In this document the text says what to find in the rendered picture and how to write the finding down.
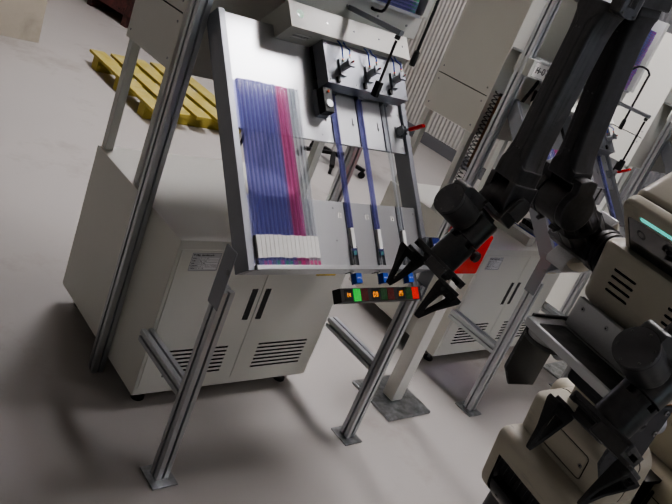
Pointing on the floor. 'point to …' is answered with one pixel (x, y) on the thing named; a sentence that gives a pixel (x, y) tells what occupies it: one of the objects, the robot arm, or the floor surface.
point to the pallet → (145, 74)
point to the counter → (22, 19)
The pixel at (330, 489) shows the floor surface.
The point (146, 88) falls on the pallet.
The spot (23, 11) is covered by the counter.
